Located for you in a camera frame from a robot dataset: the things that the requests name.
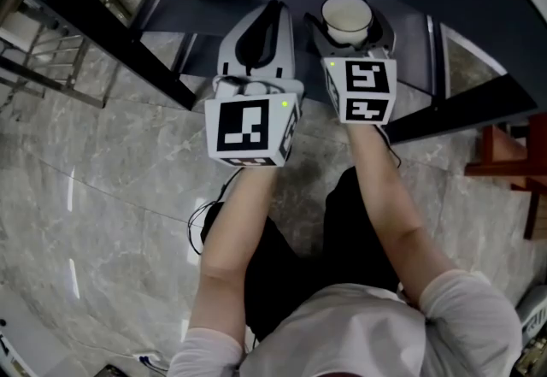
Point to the brown wooden vanity cabinet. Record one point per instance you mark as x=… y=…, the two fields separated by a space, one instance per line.
x=504 y=161

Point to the person's left forearm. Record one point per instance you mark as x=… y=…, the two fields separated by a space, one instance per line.
x=231 y=247

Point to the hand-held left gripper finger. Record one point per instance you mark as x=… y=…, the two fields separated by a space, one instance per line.
x=285 y=50
x=228 y=52

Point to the grey white machine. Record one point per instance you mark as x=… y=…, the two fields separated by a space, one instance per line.
x=534 y=324

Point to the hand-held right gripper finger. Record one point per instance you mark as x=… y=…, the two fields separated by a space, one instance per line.
x=318 y=42
x=382 y=35

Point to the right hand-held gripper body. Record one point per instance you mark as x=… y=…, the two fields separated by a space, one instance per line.
x=367 y=89

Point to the white ceramic mug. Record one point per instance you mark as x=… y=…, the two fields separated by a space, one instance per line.
x=346 y=14

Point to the person's white shirt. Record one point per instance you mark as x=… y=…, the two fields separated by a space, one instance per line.
x=350 y=337

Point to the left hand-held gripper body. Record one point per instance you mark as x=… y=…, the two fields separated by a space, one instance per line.
x=243 y=127

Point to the white power strip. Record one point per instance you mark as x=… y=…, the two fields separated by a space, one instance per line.
x=147 y=359

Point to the white cabinet with black knobs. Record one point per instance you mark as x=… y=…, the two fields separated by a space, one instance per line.
x=8 y=349

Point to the person's black trousers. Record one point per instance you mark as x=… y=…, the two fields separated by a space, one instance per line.
x=342 y=247

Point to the person's right forearm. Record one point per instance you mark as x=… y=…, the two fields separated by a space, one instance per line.
x=384 y=204

